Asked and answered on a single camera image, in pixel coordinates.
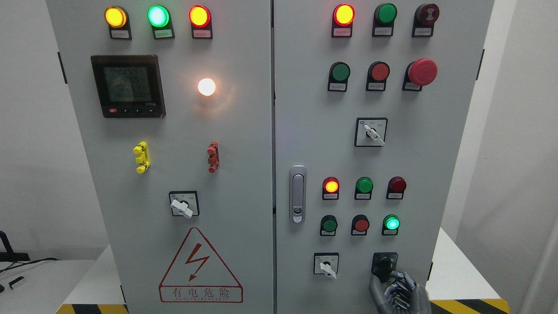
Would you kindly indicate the red electric hazard warning sticker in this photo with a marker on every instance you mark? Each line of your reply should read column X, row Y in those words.
column 198, row 274

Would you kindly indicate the black digital power meter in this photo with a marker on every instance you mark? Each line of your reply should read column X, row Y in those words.
column 129, row 86

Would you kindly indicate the grey cabinet door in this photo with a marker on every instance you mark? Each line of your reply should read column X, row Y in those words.
column 235, row 202
column 316, row 128

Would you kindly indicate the green push button upper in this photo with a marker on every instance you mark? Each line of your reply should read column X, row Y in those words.
column 338, row 77

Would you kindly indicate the red push button upper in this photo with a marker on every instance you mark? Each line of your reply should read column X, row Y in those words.
column 377, row 75

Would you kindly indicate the green indicator light top right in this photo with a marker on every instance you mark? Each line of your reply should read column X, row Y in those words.
column 384, row 17

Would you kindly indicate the upper right selector switch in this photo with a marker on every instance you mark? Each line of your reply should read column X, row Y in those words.
column 370, row 131

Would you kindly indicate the silver door handle lock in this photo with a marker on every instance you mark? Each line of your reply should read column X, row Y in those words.
column 297, row 193

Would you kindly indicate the grey left cabinet door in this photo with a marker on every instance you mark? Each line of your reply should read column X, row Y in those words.
column 235, row 202

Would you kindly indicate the red terminal connector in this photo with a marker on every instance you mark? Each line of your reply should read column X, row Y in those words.
column 213, row 156

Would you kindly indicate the lower white selector switch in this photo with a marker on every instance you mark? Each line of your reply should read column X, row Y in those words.
column 326, row 264

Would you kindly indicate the red push button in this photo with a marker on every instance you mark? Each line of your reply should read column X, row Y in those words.
column 377, row 75
column 359, row 225

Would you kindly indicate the black device with antenna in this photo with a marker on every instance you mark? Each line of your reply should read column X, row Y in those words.
column 9, row 255

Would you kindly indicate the red emergency stop button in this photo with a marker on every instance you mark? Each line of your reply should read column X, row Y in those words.
column 419, row 73

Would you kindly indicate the red indicator light middle right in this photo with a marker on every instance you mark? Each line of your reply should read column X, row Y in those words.
column 396, row 188

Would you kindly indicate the green lit indicator light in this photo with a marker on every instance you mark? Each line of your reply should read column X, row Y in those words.
column 161, row 22

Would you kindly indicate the green push button lower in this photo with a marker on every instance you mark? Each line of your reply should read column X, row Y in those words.
column 328, row 225

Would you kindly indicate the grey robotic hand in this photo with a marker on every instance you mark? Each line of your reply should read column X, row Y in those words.
column 400, row 294

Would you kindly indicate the yellow indicator light top left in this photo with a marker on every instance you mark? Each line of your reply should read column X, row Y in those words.
column 117, row 19

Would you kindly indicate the small white usb adapter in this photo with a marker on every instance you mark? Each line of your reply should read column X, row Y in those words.
column 17, row 282

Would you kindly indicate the red lit indicator top right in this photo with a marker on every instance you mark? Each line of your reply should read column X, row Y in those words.
column 342, row 21

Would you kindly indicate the red push button lower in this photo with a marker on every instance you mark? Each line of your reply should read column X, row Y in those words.
column 359, row 225

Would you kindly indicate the dark red buzzer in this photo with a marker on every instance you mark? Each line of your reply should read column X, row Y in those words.
column 424, row 20

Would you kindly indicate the yellow terminal connector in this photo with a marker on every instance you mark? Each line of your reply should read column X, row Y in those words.
column 142, row 158

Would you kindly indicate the left door selector switch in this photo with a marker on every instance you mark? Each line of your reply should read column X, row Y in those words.
column 184, row 204

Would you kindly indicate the green push button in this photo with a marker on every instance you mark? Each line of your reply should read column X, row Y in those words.
column 328, row 225
column 338, row 77

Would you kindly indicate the grey right cabinet door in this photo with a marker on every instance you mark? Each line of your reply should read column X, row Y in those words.
column 316, row 128

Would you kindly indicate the black rotary knob switch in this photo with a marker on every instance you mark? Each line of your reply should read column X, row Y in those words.
column 383, row 264

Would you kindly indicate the red lit indicator light left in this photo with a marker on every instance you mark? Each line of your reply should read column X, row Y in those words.
column 201, row 22

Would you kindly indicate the white lit indicator lamp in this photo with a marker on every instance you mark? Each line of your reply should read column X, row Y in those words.
column 207, row 87

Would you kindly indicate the green indicator light lower right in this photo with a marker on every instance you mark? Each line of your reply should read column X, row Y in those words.
column 390, row 225

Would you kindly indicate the red lit indicator middle left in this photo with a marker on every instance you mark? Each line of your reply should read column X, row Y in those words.
column 330, row 188

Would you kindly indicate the green indicator light middle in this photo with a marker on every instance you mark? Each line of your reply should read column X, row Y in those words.
column 363, row 188

